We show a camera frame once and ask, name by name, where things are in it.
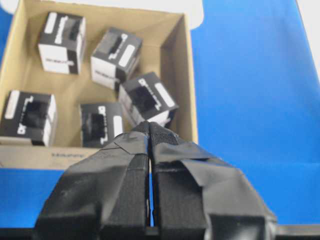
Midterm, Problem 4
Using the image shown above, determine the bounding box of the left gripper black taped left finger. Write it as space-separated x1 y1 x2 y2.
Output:
32 121 149 240

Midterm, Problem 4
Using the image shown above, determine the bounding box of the blue table mat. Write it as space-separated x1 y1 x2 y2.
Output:
0 0 320 229

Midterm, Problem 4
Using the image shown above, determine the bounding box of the brown cardboard box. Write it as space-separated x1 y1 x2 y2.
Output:
0 0 198 170

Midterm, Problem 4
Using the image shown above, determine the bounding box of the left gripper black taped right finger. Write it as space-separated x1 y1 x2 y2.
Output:
149 122 277 240

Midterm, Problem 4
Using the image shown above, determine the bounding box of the black white Dynamixel box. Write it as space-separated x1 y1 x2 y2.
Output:
38 11 86 75
118 72 179 128
90 27 143 91
0 90 58 147
79 102 124 149

